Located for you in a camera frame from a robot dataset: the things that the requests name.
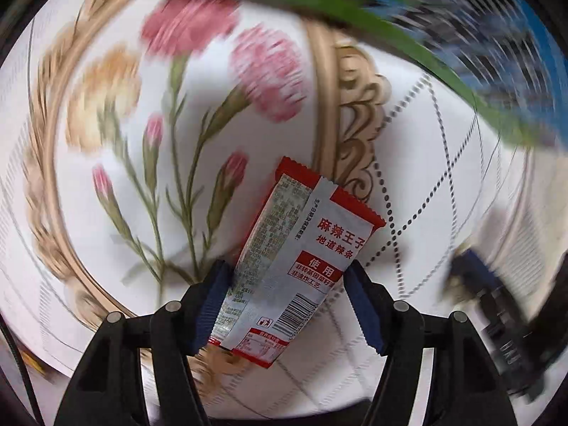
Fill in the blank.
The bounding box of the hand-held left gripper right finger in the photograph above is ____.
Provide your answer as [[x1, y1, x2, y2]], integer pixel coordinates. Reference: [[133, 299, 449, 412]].
[[342, 261, 518, 426]]

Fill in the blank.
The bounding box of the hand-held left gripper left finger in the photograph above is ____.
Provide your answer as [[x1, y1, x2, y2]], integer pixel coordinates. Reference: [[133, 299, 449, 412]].
[[53, 260, 231, 426]]

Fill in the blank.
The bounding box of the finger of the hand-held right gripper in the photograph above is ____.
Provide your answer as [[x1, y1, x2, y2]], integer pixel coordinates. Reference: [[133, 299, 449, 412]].
[[446, 248, 503, 303]]

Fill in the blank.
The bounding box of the long red white snack packet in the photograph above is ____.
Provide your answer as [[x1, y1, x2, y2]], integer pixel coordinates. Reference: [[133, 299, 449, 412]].
[[208, 156, 387, 369]]

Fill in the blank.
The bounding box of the black cable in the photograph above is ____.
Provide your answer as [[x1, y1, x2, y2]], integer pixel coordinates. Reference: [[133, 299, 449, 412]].
[[0, 317, 45, 426]]

